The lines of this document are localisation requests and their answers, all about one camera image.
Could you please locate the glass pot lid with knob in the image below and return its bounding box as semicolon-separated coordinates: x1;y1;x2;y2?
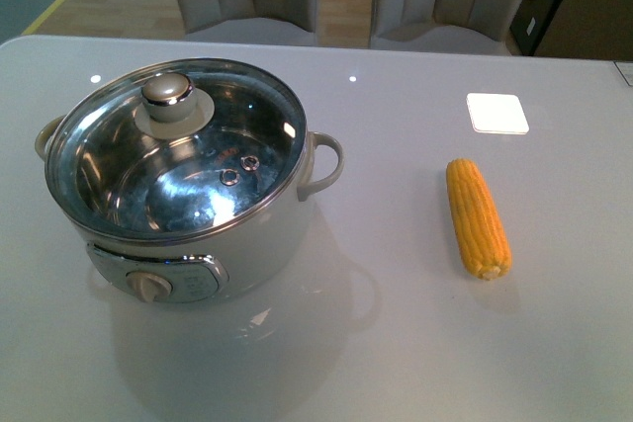
39;58;307;242

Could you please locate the yellow corn cob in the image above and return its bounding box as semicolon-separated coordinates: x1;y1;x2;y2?
446;158;512;281

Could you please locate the table corner label sticker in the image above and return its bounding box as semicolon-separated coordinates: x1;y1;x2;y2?
613;61;633;87

